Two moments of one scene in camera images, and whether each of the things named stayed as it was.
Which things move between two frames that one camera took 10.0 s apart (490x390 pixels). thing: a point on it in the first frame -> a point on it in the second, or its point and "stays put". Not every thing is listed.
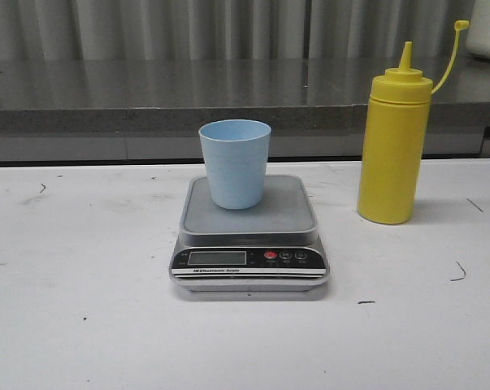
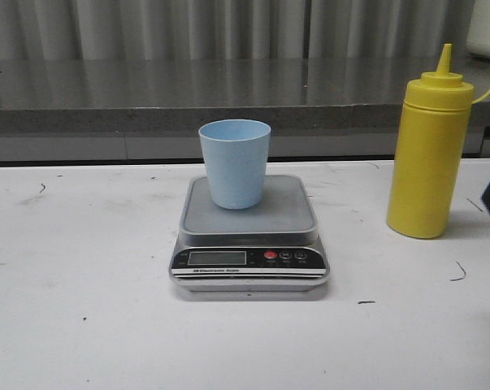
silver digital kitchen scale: [271, 248] stays put
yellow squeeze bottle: [394, 139] -> [430, 160]
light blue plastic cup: [236, 153] stays put
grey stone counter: [86, 110] stays put
